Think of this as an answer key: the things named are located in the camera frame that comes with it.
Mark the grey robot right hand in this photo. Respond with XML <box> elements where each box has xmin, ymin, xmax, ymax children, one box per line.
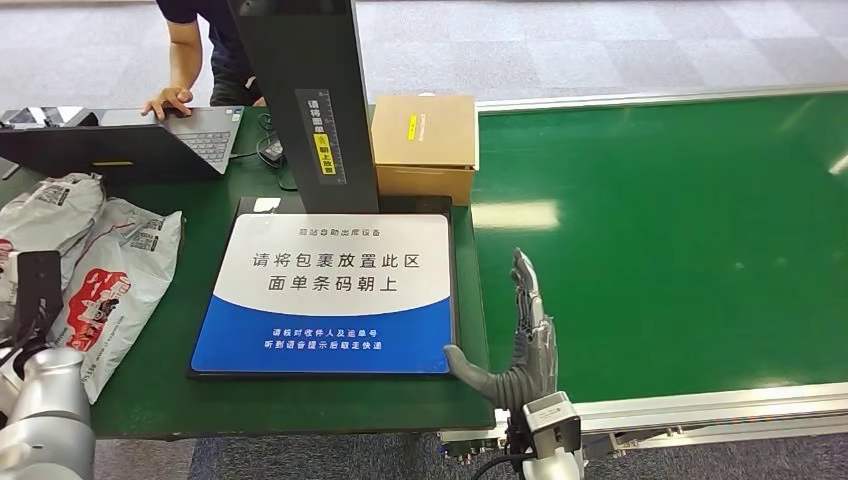
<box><xmin>443</xmin><ymin>248</ymin><xmax>560</xmax><ymax>413</ymax></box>

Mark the person's hand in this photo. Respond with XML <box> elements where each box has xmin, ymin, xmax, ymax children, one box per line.
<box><xmin>140</xmin><ymin>86</ymin><xmax>195</xmax><ymax>123</ymax></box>

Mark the grey plastic mail package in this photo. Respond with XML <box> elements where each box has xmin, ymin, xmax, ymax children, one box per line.
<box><xmin>0</xmin><ymin>172</ymin><xmax>107</xmax><ymax>326</ymax></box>
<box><xmin>47</xmin><ymin>197</ymin><xmax>184</xmax><ymax>405</ymax></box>

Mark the black scanner machine column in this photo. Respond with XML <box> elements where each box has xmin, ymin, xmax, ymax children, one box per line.
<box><xmin>227</xmin><ymin>0</ymin><xmax>381</xmax><ymax>215</ymax></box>

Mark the green conveyor belt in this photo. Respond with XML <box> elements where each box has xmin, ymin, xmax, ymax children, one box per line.
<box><xmin>437</xmin><ymin>82</ymin><xmax>848</xmax><ymax>460</ymax></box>

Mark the flat grey plastic mail package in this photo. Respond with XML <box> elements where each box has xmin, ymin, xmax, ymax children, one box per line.
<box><xmin>47</xmin><ymin>197</ymin><xmax>184</xmax><ymax>405</ymax></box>

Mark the brown cardboard box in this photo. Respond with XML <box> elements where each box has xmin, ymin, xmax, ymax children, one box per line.
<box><xmin>370</xmin><ymin>94</ymin><xmax>480</xmax><ymax>207</ymax></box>

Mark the person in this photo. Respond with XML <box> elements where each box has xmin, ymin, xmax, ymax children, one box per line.
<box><xmin>140</xmin><ymin>0</ymin><xmax>268</xmax><ymax>123</ymax></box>

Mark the dark grey laptop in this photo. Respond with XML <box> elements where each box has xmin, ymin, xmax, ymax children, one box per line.
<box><xmin>0</xmin><ymin>105</ymin><xmax>246</xmax><ymax>185</ymax></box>

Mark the silver and black device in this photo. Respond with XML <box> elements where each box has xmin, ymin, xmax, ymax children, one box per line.
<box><xmin>0</xmin><ymin>105</ymin><xmax>101</xmax><ymax>129</ymax></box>

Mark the white and blue scanner pad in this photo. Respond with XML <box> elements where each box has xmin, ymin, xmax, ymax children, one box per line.
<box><xmin>187</xmin><ymin>195</ymin><xmax>462</xmax><ymax>381</ymax></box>

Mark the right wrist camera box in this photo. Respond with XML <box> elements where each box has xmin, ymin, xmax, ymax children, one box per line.
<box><xmin>506</xmin><ymin>391</ymin><xmax>585</xmax><ymax>460</ymax></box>

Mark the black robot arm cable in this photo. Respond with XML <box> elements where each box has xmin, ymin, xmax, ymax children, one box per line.
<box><xmin>468</xmin><ymin>423</ymin><xmax>531</xmax><ymax>480</ymax></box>

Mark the black power adapter with cable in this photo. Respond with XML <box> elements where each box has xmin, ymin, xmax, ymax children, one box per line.
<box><xmin>230</xmin><ymin>112</ymin><xmax>301</xmax><ymax>193</ymax></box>

